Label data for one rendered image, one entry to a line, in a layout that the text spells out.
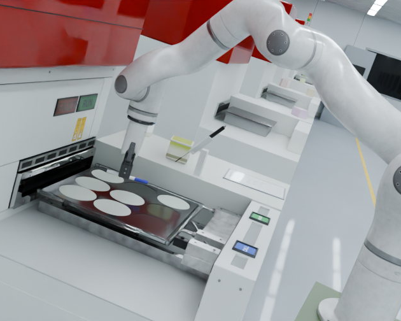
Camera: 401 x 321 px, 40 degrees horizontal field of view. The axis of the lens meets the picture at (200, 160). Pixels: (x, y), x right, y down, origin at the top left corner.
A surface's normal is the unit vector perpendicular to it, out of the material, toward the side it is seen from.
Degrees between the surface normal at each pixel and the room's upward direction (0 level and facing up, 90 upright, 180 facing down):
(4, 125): 90
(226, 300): 90
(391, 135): 109
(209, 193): 90
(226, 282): 90
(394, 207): 130
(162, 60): 58
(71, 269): 0
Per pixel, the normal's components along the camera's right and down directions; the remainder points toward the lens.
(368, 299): -0.51, 0.08
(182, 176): -0.23, 0.17
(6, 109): 0.92, 0.35
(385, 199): -0.81, 0.50
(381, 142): 0.03, 0.73
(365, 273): -0.79, -0.08
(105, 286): 0.30, -0.92
